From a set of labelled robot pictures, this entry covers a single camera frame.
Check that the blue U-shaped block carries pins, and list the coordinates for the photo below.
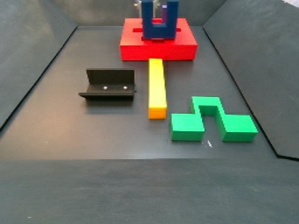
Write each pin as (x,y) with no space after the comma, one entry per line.
(163,29)

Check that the red slotted board block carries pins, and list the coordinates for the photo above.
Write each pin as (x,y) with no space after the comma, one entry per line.
(137,48)

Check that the yellow rectangular bar block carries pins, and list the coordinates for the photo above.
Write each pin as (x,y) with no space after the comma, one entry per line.
(157,90)

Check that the black metal bracket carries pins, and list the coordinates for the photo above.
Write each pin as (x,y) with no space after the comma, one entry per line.
(110,84)

